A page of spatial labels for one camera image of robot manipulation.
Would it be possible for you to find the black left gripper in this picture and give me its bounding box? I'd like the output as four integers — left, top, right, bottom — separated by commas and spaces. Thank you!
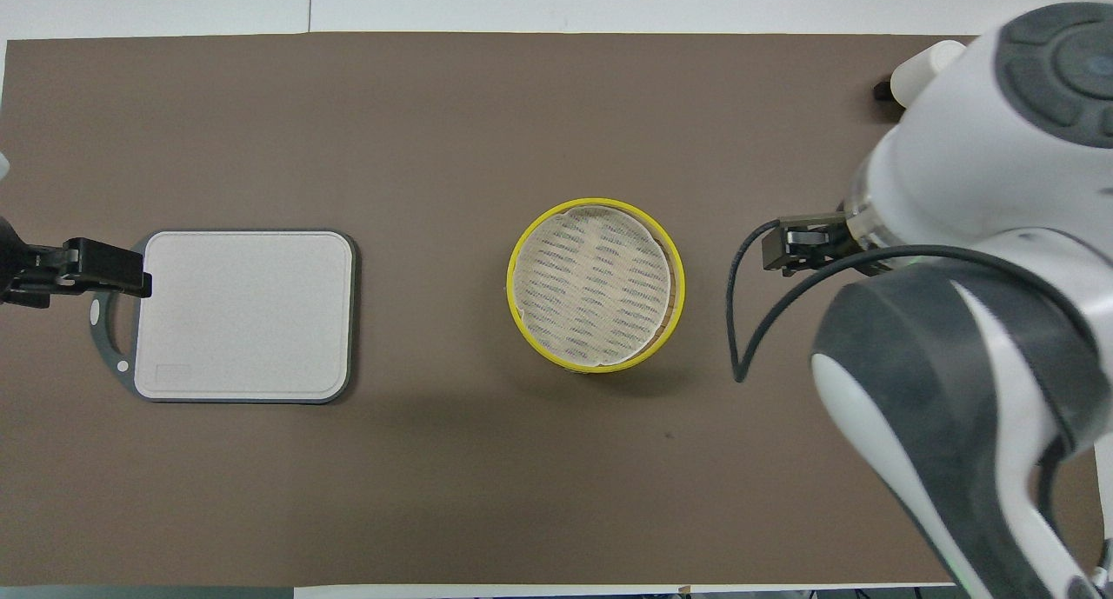
0, 216, 153, 309

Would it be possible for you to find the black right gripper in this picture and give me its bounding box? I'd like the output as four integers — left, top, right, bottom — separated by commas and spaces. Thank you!
763, 201, 879, 276

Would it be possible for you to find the white perforated steamer liner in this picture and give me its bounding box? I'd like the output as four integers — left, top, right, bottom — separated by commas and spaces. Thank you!
515, 208, 672, 367

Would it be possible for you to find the yellow steamer tier with liner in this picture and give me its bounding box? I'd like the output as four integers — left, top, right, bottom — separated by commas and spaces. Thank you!
507, 198, 686, 376

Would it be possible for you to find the white cutting board grey rim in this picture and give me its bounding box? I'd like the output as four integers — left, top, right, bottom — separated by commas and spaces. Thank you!
90, 230, 357, 406

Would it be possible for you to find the white bottle top left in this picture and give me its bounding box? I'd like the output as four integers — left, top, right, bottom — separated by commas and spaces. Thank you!
890, 40, 968, 110

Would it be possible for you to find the brown table mat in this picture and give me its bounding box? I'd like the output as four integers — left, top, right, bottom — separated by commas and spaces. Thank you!
0, 31, 1107, 587

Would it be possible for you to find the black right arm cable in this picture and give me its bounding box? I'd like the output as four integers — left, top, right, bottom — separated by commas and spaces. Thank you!
727, 219, 1113, 383

